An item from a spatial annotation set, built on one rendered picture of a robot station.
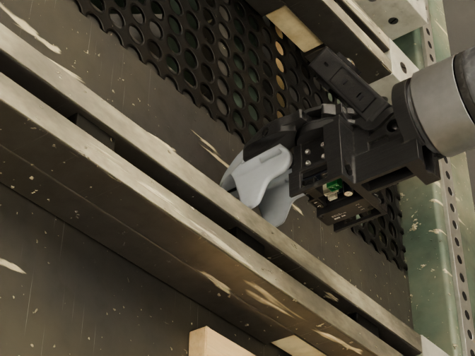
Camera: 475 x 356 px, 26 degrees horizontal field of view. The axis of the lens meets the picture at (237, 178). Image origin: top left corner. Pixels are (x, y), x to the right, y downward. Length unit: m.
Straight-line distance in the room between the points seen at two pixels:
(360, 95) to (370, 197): 0.09
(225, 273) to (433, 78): 0.23
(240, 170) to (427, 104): 0.19
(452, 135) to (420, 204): 0.51
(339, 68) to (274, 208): 0.14
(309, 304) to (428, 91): 0.21
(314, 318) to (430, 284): 0.37
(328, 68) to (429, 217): 0.43
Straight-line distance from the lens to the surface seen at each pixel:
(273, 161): 0.89
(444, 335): 1.22
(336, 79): 0.90
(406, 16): 1.46
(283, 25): 1.20
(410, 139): 0.82
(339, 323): 0.93
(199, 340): 0.85
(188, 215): 0.78
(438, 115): 0.81
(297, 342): 0.95
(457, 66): 0.81
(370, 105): 0.87
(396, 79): 1.28
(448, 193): 1.34
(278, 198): 0.92
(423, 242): 1.29
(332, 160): 0.83
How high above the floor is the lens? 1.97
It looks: 54 degrees down
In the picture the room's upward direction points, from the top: straight up
